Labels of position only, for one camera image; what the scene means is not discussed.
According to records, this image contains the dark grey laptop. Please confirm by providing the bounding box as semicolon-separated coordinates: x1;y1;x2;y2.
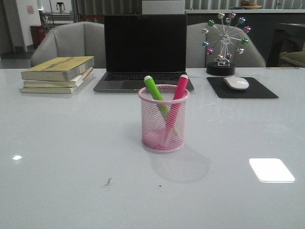
93;14;187;93

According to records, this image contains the green highlighter pen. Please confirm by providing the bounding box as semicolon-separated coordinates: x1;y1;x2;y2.
144;75;178;134

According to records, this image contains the olive cushion seat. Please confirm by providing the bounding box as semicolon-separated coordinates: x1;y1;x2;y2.
279;51;305;68

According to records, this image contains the white computer mouse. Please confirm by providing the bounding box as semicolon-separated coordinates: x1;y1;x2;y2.
224;76;249;90

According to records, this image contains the ferris wheel desk toy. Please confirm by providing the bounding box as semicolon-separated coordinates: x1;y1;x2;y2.
202;11;249;76

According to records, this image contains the red trash bin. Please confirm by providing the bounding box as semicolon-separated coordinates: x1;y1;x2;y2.
30;25;46;48

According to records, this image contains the yellow book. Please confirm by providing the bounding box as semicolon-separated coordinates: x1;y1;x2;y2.
20;76;90;94
21;56;94;81

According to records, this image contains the pink highlighter pen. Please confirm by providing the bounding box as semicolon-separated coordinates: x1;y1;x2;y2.
164;74;189;144

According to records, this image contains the right grey armchair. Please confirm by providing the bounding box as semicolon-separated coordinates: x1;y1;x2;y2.
186;22;266;68

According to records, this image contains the grey armchair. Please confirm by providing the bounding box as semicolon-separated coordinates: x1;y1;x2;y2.
186;22;266;68
30;21;106;68

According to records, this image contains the black mouse pad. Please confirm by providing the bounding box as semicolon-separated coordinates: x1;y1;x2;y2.
206;76;280;99

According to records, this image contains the fruit bowl on counter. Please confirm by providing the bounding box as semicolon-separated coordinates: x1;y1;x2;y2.
240;0;262;10

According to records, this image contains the middle cream book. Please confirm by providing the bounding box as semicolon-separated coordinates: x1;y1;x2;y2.
23;67;93;88

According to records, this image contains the left grey armchair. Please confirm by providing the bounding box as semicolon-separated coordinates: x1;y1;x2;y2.
30;21;106;68

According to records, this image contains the top yellow book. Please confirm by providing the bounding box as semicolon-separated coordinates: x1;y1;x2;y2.
21;56;94;81

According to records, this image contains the white box behind laptop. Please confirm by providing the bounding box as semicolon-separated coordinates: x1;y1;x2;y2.
142;0;185;14

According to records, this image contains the pink mesh pen holder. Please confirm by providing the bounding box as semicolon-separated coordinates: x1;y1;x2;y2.
138;84;190;153

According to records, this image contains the bottom yellow book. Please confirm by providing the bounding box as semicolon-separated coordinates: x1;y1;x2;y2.
20;76;90;94

